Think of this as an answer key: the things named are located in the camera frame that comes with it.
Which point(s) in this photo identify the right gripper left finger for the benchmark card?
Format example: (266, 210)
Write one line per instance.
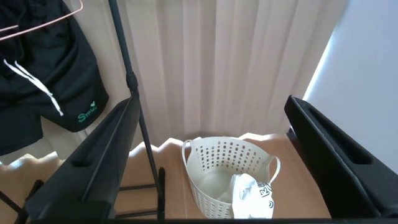
(62, 186)

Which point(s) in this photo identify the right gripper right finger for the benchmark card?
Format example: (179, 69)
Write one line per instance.
(339, 174)

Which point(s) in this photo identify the black shorts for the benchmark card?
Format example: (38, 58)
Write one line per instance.
(62, 77)

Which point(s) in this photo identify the white laundry basket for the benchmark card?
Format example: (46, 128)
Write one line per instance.
(202, 168)

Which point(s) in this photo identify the black clothes rack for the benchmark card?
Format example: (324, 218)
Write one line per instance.
(124, 46)

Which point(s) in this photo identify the white printed garment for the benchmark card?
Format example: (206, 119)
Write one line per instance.
(252, 199)

